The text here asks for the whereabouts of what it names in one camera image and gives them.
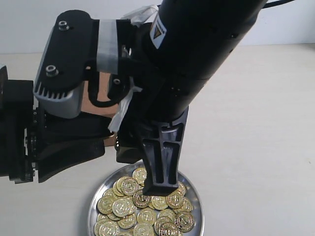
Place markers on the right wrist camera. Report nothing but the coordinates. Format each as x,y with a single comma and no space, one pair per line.
78,49

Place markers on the gold coin bottom centre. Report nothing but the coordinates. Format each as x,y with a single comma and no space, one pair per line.
143,229

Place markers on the round steel plate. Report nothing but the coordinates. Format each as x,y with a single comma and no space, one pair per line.
127,170

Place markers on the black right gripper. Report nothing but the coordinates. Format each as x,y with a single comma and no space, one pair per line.
154,125

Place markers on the cardboard box with slot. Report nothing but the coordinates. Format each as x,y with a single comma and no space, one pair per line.
89,108

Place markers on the gold coin right stack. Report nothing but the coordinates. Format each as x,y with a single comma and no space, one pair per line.
175,200

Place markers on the gold coin middle right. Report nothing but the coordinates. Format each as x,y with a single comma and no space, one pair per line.
159,202

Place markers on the gold coin top of pile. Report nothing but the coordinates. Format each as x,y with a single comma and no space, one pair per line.
140,174

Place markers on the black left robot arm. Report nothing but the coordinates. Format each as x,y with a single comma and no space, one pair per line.
3,121

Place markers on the gold coin lower right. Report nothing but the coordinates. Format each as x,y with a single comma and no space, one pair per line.
184,221

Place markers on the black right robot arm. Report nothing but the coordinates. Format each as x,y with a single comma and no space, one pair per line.
183,24

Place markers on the gold coin left edge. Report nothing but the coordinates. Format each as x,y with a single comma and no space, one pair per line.
104,204

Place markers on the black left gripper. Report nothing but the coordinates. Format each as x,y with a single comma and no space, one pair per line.
38,141

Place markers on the gold coin upper left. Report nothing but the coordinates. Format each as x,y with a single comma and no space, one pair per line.
127,185

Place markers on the gold coin left centre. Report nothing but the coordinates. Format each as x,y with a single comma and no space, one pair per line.
122,207

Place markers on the gold coin lower left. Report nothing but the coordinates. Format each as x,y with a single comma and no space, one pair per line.
109,228

